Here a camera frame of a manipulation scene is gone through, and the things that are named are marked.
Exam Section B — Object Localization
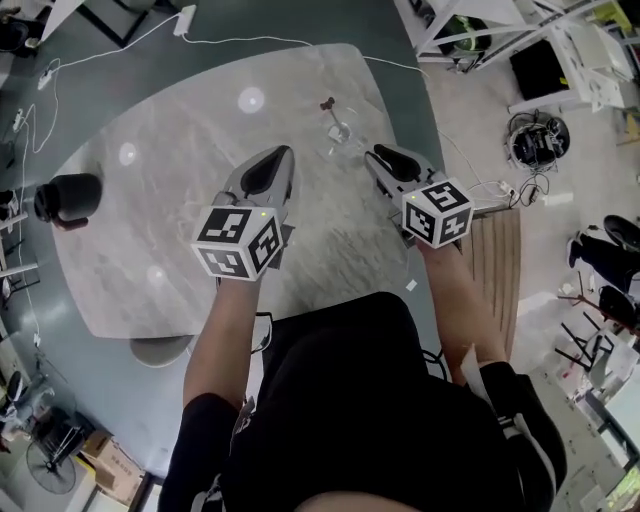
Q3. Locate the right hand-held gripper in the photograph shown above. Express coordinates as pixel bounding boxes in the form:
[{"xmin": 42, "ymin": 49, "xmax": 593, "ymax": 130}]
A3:
[{"xmin": 363, "ymin": 143, "xmax": 475, "ymax": 250}]

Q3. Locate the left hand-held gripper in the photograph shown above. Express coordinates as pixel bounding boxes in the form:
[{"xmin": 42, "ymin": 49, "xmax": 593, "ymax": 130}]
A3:
[{"xmin": 189, "ymin": 144, "xmax": 297, "ymax": 284}]

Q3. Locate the clear glass cup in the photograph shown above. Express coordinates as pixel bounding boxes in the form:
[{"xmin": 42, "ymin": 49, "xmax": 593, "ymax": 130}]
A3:
[{"xmin": 324, "ymin": 106, "xmax": 369, "ymax": 159}]

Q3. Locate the spoon with dark red handle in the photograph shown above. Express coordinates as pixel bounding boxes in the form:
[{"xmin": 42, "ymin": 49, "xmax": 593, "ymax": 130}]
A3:
[{"xmin": 319, "ymin": 96, "xmax": 352, "ymax": 144}]

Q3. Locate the person's left forearm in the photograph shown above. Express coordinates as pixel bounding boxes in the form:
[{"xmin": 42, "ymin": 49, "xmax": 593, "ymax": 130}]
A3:
[{"xmin": 182, "ymin": 272, "xmax": 262, "ymax": 412}]

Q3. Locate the person's right forearm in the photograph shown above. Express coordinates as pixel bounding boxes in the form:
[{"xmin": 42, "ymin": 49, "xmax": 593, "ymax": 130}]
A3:
[{"xmin": 417, "ymin": 238, "xmax": 509, "ymax": 387}]

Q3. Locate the brown wooden board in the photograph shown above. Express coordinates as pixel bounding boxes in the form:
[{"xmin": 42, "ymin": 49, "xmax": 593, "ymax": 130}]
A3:
[{"xmin": 464, "ymin": 206, "xmax": 522, "ymax": 357}]

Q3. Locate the grey table base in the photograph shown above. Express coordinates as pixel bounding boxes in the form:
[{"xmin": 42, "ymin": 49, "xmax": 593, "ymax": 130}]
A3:
[{"xmin": 129, "ymin": 333, "xmax": 195, "ymax": 370}]

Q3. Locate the black insulated jug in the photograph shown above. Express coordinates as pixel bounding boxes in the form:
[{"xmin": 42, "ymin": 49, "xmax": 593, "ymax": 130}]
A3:
[{"xmin": 33, "ymin": 171, "xmax": 105, "ymax": 232}]

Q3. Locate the black flat box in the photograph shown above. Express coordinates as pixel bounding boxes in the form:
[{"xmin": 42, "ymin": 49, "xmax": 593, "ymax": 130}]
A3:
[{"xmin": 508, "ymin": 39, "xmax": 572, "ymax": 102}]

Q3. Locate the green and black helmet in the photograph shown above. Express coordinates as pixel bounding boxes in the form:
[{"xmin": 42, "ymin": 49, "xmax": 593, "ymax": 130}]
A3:
[{"xmin": 438, "ymin": 14, "xmax": 490, "ymax": 55}]

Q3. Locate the black metal stand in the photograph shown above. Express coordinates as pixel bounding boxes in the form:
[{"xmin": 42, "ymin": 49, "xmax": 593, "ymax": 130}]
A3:
[{"xmin": 553, "ymin": 308, "xmax": 617, "ymax": 372}]

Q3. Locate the person's black clothing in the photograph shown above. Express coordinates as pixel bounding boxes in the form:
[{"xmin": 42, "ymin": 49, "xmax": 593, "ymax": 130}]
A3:
[{"xmin": 156, "ymin": 291, "xmax": 569, "ymax": 512}]

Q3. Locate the brown cardboard box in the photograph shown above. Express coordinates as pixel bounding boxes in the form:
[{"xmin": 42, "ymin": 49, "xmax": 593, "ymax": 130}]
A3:
[{"xmin": 78, "ymin": 429, "xmax": 147, "ymax": 507}]

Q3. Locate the black floor fan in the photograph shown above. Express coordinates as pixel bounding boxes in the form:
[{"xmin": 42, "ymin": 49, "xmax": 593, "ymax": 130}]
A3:
[{"xmin": 24, "ymin": 438, "xmax": 77, "ymax": 497}]

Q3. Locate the round basket of cables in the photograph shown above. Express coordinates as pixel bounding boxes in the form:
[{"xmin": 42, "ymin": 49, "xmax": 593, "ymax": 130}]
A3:
[{"xmin": 505, "ymin": 111, "xmax": 572, "ymax": 175}]

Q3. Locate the long white cable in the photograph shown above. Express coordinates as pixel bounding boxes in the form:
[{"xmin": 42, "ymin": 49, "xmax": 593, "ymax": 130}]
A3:
[{"xmin": 9, "ymin": 14, "xmax": 501, "ymax": 351}]

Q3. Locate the white metal shelf frame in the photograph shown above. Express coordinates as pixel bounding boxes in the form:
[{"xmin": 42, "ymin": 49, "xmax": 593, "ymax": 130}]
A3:
[{"xmin": 393, "ymin": 0, "xmax": 640, "ymax": 115}]

